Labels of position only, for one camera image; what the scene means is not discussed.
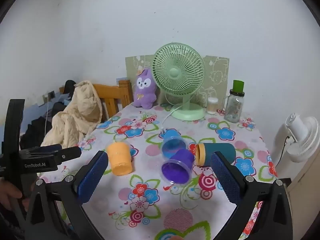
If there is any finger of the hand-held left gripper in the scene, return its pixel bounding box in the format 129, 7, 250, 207
54, 145, 82, 166
30, 144, 63, 155

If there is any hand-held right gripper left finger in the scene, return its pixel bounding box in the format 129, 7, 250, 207
24, 150, 109, 240

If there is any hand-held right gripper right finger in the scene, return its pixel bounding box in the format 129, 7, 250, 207
210, 150, 293, 240

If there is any purple plastic cup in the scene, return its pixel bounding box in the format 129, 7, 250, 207
160, 148, 195, 186

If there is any teal cup with orange lid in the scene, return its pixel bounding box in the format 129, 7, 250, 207
194, 142, 236, 167

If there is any orange plastic cup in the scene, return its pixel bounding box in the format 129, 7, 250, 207
105, 140, 133, 176

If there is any blue plastic cup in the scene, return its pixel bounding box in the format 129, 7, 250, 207
160, 128, 188, 159

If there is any person's left hand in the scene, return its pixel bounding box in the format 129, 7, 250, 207
0, 179, 37, 211

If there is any dark clothes pile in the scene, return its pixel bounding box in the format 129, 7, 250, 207
19, 102, 66, 150

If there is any beige quilted blanket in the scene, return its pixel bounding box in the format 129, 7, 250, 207
41, 80, 103, 149

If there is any floral tablecloth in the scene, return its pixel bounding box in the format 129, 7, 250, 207
37, 102, 278, 240

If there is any black bag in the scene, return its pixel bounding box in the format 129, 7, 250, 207
64, 80, 77, 98

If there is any wooden chair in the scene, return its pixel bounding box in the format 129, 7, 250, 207
59, 79, 133, 121

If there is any glass jar with green lid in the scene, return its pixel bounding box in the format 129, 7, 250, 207
222, 80, 246, 124

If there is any clear cotton swab container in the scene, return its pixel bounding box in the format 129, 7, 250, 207
206, 97, 219, 115

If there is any beige cabinet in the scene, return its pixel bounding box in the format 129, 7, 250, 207
284, 152, 320, 233

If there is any white standing fan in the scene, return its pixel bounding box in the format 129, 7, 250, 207
270, 113, 320, 167

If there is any purple plush toy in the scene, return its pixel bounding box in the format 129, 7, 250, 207
132, 68, 158, 109

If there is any green cartoon print board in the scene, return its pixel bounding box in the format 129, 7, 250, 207
125, 54, 230, 111

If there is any green desk fan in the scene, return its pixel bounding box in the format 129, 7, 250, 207
152, 43, 206, 121

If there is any wall power outlet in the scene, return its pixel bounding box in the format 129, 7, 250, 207
42, 91, 56, 103

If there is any black fan cable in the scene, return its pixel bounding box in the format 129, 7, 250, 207
276, 135, 292, 166

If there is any white fan power cable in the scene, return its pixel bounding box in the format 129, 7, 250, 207
160, 104, 183, 134

